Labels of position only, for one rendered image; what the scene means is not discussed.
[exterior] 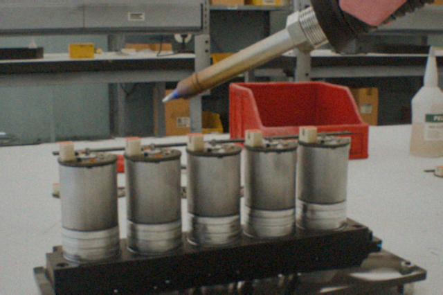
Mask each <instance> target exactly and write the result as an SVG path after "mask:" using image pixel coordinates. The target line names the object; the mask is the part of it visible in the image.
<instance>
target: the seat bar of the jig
mask: <svg viewBox="0 0 443 295"><path fill-rule="evenodd" d="M368 232H369V228H368V227H367V226H365V225H363V224H360V223H358V222H356V221H354V220H352V219H350V218H348V217H346V227H345V228H344V229H341V230H337V231H332V232H318V231H308V230H304V229H301V228H299V227H296V230H295V235H293V236H290V237H287V238H279V239H264V238H254V237H251V236H248V235H246V234H244V233H243V224H241V242H239V243H237V244H234V245H230V246H225V247H202V246H197V245H194V244H190V243H189V242H187V231H182V234H183V244H182V245H183V248H182V249H180V250H178V251H175V252H173V253H167V254H161V255H143V254H137V253H133V252H132V251H129V250H128V249H127V238H121V239H120V253H121V254H120V255H119V256H118V257H116V258H113V259H111V260H106V261H102V262H90V263H81V262H71V261H68V260H67V259H65V258H63V248H62V245H57V246H54V247H53V252H49V253H45V256H46V269H47V276H48V279H49V280H50V283H51V286H52V288H53V291H54V292H67V291H73V290H78V289H86V288H92V287H105V286H110V285H119V284H124V283H134V282H139V281H144V280H153V279H158V278H172V277H177V276H186V275H192V274H200V273H206V272H212V271H220V270H225V269H235V268H237V267H244V266H249V265H258V264H264V263H269V262H278V261H283V260H293V259H297V258H307V257H312V256H316V255H321V254H326V253H335V252H341V251H349V250H355V249H364V248H365V247H368Z"/></svg>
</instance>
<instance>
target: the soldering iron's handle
mask: <svg viewBox="0 0 443 295"><path fill-rule="evenodd" d="M310 2H311V7H312V10H313V12H314V14H315V16H316V18H317V20H318V23H319V25H320V27H321V29H322V31H323V33H324V34H325V37H326V39H327V41H328V42H329V43H330V45H331V46H332V47H334V49H335V50H337V51H338V52H341V51H344V50H345V49H347V48H349V46H350V44H351V42H352V40H354V39H357V38H359V35H360V34H361V35H365V34H368V31H369V30H371V31H374V30H376V29H378V25H379V26H380V27H384V26H385V25H386V22H387V21H388V22H390V23H391V22H393V21H396V17H398V18H402V17H404V16H406V12H408V13H412V12H414V11H415V9H416V8H417V9H419V10H420V9H422V8H424V4H426V3H427V4H428V5H430V4H432V3H434V0H406V1H405V2H404V3H403V4H402V5H401V6H400V7H398V9H396V11H394V12H393V13H392V14H391V15H389V16H388V17H387V18H386V19H384V20H383V21H382V22H381V23H379V24H378V25H376V26H373V25H370V24H367V23H365V22H364V21H361V20H360V19H358V18H356V17H354V16H352V15H350V14H349V13H347V12H345V11H344V10H343V9H342V8H341V7H340V0H310Z"/></svg>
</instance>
